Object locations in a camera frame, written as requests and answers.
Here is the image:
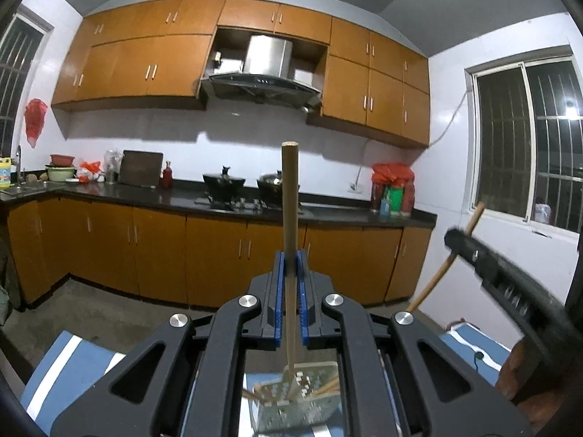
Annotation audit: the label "person's right hand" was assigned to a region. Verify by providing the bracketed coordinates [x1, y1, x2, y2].
[496, 338, 566, 409]

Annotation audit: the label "green basin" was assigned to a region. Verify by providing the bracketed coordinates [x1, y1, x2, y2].
[44, 165, 77, 182]

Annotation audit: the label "black wok with lid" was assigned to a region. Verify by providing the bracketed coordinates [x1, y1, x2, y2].
[256, 170, 301, 203]

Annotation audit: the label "gas stove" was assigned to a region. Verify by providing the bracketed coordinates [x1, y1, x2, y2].
[195, 196, 315, 212]

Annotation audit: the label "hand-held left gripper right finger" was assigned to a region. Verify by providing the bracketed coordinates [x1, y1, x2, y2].
[296, 248, 533, 437]

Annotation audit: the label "green perforated utensil holder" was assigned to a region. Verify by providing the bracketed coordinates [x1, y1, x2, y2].
[243, 359, 342, 436]

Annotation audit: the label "wooden upper wall cabinets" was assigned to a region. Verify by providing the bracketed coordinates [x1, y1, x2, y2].
[51, 0, 431, 149]

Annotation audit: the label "dark wooden cutting board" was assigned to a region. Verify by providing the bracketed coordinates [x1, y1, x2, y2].
[119, 150, 164, 187]

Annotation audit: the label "barred sliding window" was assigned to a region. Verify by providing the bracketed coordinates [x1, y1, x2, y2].
[465, 46, 583, 237]

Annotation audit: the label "red white plastic bag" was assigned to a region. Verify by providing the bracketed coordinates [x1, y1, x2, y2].
[75, 160, 103, 183]

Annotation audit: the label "wooden lower kitchen cabinets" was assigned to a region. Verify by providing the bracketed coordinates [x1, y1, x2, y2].
[7, 196, 433, 310]

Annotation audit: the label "blue white striped tablecloth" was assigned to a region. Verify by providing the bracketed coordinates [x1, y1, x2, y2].
[18, 321, 513, 437]

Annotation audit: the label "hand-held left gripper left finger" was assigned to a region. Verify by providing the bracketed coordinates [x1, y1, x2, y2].
[49, 249, 285, 437]

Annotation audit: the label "red bag over bottles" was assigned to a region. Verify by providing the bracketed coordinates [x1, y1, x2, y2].
[371, 162, 415, 188]

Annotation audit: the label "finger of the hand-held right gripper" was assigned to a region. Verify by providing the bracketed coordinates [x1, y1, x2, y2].
[444, 228, 502, 285]

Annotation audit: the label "black kitchen countertop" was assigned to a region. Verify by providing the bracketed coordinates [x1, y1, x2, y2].
[0, 177, 438, 229]

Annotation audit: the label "steel range hood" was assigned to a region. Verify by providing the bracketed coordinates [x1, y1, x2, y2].
[200, 34, 324, 110]

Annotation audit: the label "clear plastic jar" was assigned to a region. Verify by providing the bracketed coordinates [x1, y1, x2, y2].
[104, 149, 124, 184]

